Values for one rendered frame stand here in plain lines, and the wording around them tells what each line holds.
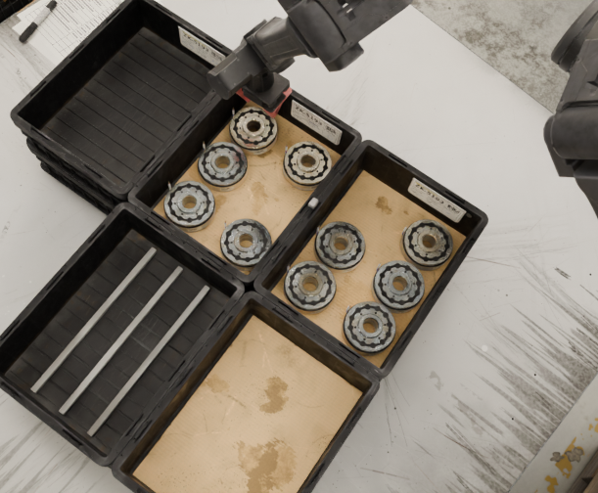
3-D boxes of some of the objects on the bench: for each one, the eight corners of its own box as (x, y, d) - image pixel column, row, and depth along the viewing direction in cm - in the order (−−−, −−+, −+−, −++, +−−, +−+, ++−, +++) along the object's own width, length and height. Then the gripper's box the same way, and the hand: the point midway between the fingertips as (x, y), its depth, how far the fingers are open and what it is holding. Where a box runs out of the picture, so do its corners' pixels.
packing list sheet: (107, -50, 184) (107, -51, 184) (168, 2, 180) (168, 1, 179) (6, 22, 174) (5, 22, 174) (69, 79, 170) (69, 78, 169)
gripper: (292, 64, 128) (293, 110, 143) (246, 34, 130) (251, 83, 145) (269, 89, 126) (272, 133, 141) (222, 60, 129) (230, 106, 143)
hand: (261, 106), depth 142 cm, fingers open, 6 cm apart
